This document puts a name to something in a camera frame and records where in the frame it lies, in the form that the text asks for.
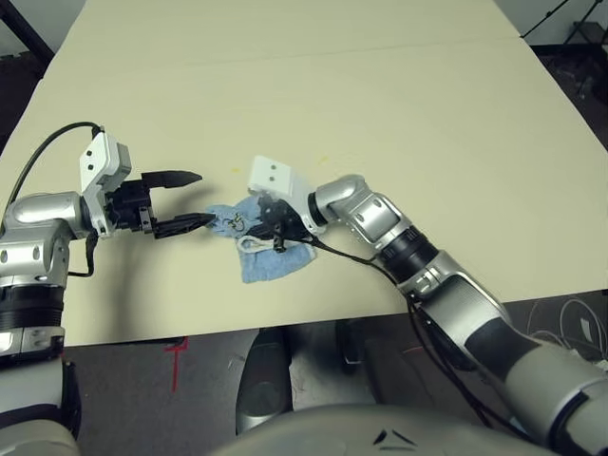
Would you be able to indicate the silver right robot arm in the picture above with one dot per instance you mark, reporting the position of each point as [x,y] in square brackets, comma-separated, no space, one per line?
[456,304]

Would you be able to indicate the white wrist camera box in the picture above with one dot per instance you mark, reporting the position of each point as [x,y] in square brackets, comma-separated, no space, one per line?
[102,159]
[278,173]

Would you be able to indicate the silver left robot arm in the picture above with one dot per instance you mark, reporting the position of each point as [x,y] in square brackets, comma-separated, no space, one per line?
[33,247]

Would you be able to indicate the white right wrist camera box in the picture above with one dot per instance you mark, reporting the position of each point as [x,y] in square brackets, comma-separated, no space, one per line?
[278,173]

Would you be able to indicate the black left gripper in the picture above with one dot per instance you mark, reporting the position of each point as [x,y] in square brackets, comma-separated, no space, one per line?
[133,206]

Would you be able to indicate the black diagonal beam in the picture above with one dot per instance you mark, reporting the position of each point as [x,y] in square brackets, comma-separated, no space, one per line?
[24,28]

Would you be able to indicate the light blue terry rag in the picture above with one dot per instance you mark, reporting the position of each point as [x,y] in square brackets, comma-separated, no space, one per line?
[271,263]

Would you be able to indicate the grey robot torso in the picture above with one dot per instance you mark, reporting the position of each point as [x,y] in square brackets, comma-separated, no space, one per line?
[342,432]

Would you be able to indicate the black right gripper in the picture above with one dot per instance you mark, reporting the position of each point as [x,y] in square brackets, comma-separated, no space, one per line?
[287,223]

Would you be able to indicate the red floor tape mark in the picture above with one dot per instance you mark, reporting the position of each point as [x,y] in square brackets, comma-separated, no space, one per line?
[176,361]

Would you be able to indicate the dark grey left robot leg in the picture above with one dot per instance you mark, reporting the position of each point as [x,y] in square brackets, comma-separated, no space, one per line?
[263,380]

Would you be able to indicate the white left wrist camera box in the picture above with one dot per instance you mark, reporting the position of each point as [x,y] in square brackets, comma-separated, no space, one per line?
[102,159]

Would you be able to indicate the black tripod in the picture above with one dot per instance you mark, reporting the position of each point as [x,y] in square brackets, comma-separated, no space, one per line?
[556,16]

